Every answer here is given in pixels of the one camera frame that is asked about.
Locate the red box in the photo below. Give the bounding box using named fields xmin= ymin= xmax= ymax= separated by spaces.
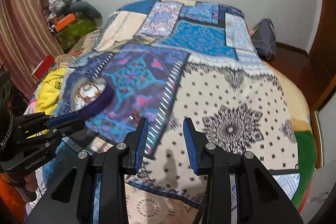
xmin=31 ymin=55 xmax=55 ymax=80

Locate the brown wooden door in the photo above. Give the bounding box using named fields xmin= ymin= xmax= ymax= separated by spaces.
xmin=308 ymin=0 xmax=336 ymax=106

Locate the yellow cartoon blanket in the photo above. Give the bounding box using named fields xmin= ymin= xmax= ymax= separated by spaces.
xmin=36 ymin=68 xmax=66 ymax=115

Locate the striped bedsheet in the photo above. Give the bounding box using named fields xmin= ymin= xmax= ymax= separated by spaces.
xmin=54 ymin=29 xmax=101 ymax=68

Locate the pile of clothes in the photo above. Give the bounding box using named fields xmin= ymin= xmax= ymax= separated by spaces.
xmin=48 ymin=0 xmax=103 ymax=27

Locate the purple heart-shaped jewelry box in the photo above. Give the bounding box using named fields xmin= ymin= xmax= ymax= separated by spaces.
xmin=70 ymin=77 xmax=115 ymax=120

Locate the green patterned storage box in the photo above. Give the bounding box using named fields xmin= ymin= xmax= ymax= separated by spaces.
xmin=55 ymin=18 xmax=96 ymax=52

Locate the orange box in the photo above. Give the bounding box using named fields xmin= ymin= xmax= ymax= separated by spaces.
xmin=55 ymin=14 xmax=76 ymax=32

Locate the red striped curtain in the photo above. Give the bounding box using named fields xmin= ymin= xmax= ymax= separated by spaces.
xmin=1 ymin=0 xmax=63 ymax=98

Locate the patchwork patterned bed blanket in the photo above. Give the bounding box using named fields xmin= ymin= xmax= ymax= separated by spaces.
xmin=43 ymin=0 xmax=301 ymax=224

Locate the grey purple backpack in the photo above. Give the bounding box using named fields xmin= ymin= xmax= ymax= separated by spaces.
xmin=251 ymin=19 xmax=277 ymax=60

